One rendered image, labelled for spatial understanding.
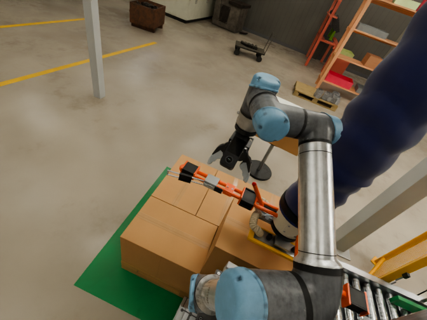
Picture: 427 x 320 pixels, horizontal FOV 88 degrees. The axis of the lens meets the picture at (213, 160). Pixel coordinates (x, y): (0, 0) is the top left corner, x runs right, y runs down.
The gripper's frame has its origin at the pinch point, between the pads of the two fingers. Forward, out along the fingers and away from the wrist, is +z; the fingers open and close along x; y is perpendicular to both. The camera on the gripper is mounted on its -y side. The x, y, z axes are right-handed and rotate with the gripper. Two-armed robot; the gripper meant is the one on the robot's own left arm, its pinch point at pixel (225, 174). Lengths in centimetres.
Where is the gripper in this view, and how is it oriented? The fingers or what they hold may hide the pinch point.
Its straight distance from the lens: 78.1
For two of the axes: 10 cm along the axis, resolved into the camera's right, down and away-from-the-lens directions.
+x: -8.9, -4.4, 1.4
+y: 3.9, -5.5, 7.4
